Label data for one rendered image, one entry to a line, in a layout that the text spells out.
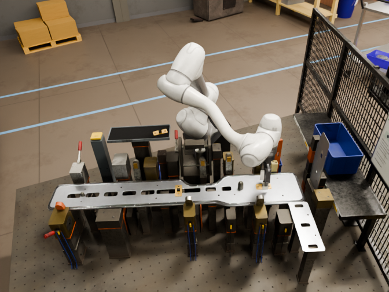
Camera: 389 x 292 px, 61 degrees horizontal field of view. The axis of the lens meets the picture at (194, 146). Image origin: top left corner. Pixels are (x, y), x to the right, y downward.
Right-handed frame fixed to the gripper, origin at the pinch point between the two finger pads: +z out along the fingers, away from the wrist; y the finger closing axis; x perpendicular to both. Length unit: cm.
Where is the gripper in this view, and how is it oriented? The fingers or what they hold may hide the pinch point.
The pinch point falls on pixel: (264, 180)
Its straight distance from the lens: 181.3
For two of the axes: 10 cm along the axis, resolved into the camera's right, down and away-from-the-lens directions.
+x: 10.0, -0.5, -0.2
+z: 0.5, 7.8, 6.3
